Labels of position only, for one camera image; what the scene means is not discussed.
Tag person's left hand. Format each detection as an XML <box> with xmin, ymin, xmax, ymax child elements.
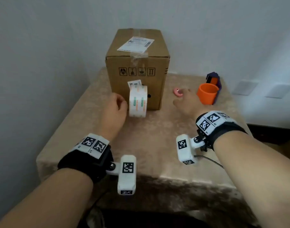
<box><xmin>98</xmin><ymin>93</ymin><xmax>128</xmax><ymax>141</ymax></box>

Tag person's right hand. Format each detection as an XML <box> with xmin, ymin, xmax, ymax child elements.
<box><xmin>173</xmin><ymin>88</ymin><xmax>213</xmax><ymax>119</ymax></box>

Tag white label sticker roll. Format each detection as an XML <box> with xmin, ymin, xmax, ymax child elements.
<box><xmin>127</xmin><ymin>79</ymin><xmax>148</xmax><ymax>118</ymax></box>

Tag brown cardboard box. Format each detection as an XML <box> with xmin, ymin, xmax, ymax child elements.
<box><xmin>105</xmin><ymin>28</ymin><xmax>170</xmax><ymax>111</ymax></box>

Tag person's right forearm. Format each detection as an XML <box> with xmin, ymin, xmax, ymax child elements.
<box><xmin>213</xmin><ymin>132</ymin><xmax>290</xmax><ymax>228</ymax></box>

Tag orange plastic cup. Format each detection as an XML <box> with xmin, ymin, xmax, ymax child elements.
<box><xmin>196</xmin><ymin>83</ymin><xmax>219</xmax><ymax>105</ymax></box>

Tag purple and orange holder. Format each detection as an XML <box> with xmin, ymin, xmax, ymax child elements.
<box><xmin>206</xmin><ymin>72</ymin><xmax>222</xmax><ymax>105</ymax></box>

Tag beige patterned tablecloth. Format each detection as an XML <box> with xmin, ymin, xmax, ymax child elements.
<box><xmin>36</xmin><ymin>66</ymin><xmax>259</xmax><ymax>228</ymax></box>

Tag white shipping label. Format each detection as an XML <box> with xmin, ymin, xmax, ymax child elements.
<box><xmin>117</xmin><ymin>36</ymin><xmax>155</xmax><ymax>54</ymax></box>

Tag dark brown baseboard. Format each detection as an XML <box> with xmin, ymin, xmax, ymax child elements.
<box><xmin>246</xmin><ymin>123</ymin><xmax>290</xmax><ymax>146</ymax></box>

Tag plaid shorts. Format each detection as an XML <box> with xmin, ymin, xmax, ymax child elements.
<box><xmin>84</xmin><ymin>206</ymin><xmax>105</xmax><ymax>228</ymax></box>

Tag black right wrist strap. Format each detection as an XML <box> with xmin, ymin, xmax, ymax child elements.
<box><xmin>195</xmin><ymin>110</ymin><xmax>248</xmax><ymax>151</ymax></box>

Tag black wrist strap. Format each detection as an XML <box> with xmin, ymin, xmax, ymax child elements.
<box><xmin>57</xmin><ymin>133</ymin><xmax>114</xmax><ymax>184</ymax></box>
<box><xmin>195</xmin><ymin>110</ymin><xmax>248</xmax><ymax>151</ymax></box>

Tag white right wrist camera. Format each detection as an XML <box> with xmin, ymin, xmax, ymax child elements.
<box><xmin>176</xmin><ymin>134</ymin><xmax>206</xmax><ymax>166</ymax></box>

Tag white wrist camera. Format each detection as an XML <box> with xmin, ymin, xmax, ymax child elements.
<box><xmin>176</xmin><ymin>134</ymin><xmax>206</xmax><ymax>166</ymax></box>
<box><xmin>106</xmin><ymin>155</ymin><xmax>137</xmax><ymax>195</ymax></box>

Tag white wall socket plate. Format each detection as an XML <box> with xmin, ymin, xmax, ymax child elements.
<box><xmin>232</xmin><ymin>80</ymin><xmax>259</xmax><ymax>96</ymax></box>
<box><xmin>265</xmin><ymin>83</ymin><xmax>290</xmax><ymax>99</ymax></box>

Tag black left wrist strap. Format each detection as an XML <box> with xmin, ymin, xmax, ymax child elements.
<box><xmin>57</xmin><ymin>133</ymin><xmax>114</xmax><ymax>184</ymax></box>

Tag black right camera cable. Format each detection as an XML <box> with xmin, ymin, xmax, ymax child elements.
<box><xmin>194</xmin><ymin>155</ymin><xmax>224</xmax><ymax>169</ymax></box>

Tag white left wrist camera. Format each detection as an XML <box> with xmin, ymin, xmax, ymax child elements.
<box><xmin>106</xmin><ymin>155</ymin><xmax>137</xmax><ymax>195</ymax></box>

